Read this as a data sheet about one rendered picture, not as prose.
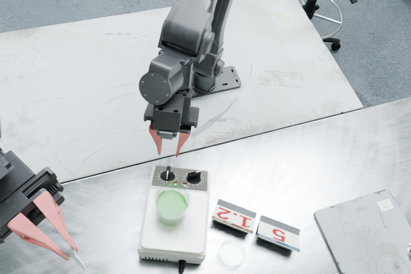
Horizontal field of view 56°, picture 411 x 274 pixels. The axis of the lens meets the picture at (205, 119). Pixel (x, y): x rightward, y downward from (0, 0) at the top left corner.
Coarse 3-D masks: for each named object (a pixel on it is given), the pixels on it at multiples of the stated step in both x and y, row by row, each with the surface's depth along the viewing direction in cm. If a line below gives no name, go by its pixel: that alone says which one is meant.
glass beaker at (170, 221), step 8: (168, 184) 71; (176, 184) 71; (160, 192) 72; (184, 192) 72; (192, 200) 69; (160, 216) 70; (168, 216) 68; (176, 216) 69; (184, 216) 72; (168, 224) 73; (176, 224) 73
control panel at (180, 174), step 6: (156, 168) 86; (162, 168) 86; (174, 168) 87; (180, 168) 87; (156, 174) 84; (180, 174) 85; (186, 174) 85; (204, 174) 86; (156, 180) 82; (162, 180) 82; (174, 180) 83; (180, 180) 83; (186, 180) 83; (204, 180) 84; (186, 186) 82; (192, 186) 82; (198, 186) 82; (204, 186) 82
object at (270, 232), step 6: (264, 228) 83; (270, 228) 83; (264, 234) 81; (270, 234) 81; (276, 234) 82; (282, 234) 83; (288, 234) 83; (282, 240) 80; (288, 240) 81; (294, 240) 82; (294, 246) 80
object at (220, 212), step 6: (216, 210) 83; (222, 210) 84; (228, 210) 85; (216, 216) 82; (222, 216) 82; (228, 216) 83; (234, 216) 84; (240, 216) 84; (234, 222) 81; (240, 222) 82; (246, 222) 83; (252, 222) 83; (246, 228) 81; (252, 228) 81
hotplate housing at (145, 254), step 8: (152, 168) 86; (152, 176) 83; (208, 176) 86; (208, 184) 83; (200, 192) 80; (208, 192) 81; (208, 200) 80; (144, 208) 78; (208, 208) 79; (208, 216) 78; (144, 256) 76; (152, 256) 75; (160, 256) 75; (168, 256) 74; (176, 256) 74; (184, 256) 74; (192, 256) 74; (200, 256) 74; (184, 264) 76
